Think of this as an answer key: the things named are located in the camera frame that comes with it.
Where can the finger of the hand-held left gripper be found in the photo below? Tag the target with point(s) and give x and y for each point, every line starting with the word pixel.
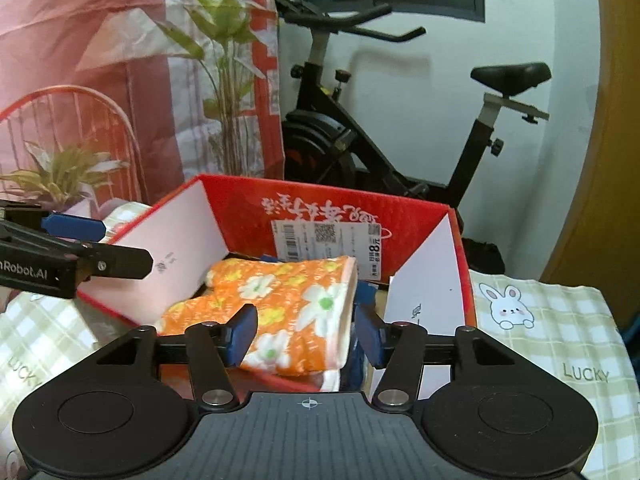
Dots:
pixel 75 227
pixel 125 262

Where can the wooden door panel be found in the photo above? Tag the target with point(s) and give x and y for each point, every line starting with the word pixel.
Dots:
pixel 610 160

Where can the orange floral towel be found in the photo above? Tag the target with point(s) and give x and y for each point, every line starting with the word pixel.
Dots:
pixel 280 300

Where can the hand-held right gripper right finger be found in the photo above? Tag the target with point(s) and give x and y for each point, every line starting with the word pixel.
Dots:
pixel 370 337

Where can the checked rabbit print tablecloth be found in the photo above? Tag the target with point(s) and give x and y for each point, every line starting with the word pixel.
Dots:
pixel 550 320

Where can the pink printed backdrop cloth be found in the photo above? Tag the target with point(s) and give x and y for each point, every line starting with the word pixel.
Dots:
pixel 75 35

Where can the black exercise bike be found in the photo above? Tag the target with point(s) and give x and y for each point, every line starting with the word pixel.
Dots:
pixel 320 125

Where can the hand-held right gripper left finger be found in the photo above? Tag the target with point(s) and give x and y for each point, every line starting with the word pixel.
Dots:
pixel 242 332

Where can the red cardboard box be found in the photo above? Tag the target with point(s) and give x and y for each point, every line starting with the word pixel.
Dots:
pixel 325 205

